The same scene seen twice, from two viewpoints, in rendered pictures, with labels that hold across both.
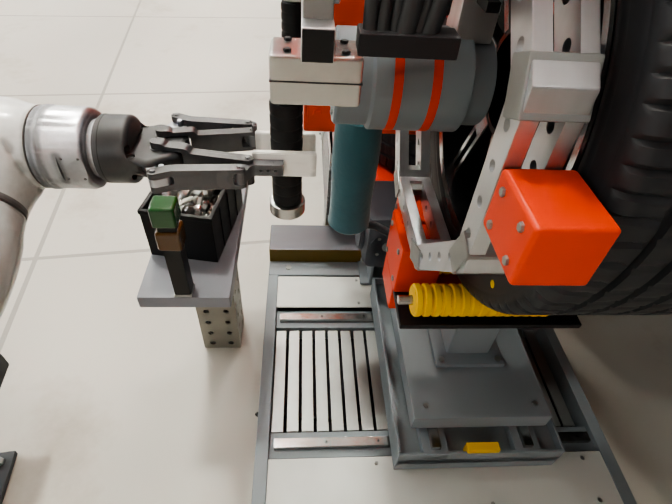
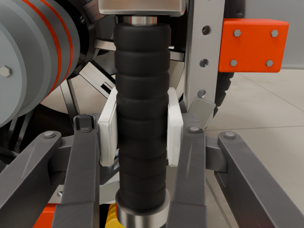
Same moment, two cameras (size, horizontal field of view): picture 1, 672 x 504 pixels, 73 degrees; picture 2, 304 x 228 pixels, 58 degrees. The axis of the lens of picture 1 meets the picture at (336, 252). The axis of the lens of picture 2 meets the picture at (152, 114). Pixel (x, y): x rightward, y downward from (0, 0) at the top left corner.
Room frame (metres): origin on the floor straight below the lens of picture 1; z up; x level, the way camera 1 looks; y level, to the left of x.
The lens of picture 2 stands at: (0.42, 0.24, 0.91)
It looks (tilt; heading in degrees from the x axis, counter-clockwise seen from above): 22 degrees down; 276
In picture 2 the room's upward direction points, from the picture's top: 1 degrees clockwise
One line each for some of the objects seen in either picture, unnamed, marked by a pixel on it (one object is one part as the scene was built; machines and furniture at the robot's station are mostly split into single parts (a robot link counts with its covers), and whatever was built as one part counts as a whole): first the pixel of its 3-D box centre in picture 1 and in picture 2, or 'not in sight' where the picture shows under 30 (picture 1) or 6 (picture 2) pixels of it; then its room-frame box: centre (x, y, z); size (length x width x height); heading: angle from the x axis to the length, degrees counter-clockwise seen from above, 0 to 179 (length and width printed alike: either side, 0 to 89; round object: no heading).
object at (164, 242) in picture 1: (170, 235); not in sight; (0.55, 0.28, 0.59); 0.04 x 0.04 x 0.04; 6
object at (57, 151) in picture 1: (76, 147); not in sight; (0.42, 0.30, 0.83); 0.09 x 0.06 x 0.09; 6
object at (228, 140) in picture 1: (209, 141); (82, 210); (0.46, 0.16, 0.83); 0.11 x 0.01 x 0.04; 108
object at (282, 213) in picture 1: (286, 156); (142, 125); (0.45, 0.07, 0.83); 0.04 x 0.04 x 0.16
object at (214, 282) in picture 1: (202, 227); not in sight; (0.75, 0.30, 0.44); 0.43 x 0.17 x 0.03; 6
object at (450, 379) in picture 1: (471, 313); not in sight; (0.66, -0.32, 0.32); 0.40 x 0.30 x 0.28; 6
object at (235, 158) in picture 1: (203, 161); (187, 211); (0.42, 0.15, 0.83); 0.11 x 0.01 x 0.04; 85
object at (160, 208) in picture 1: (164, 212); not in sight; (0.55, 0.28, 0.64); 0.04 x 0.04 x 0.04; 6
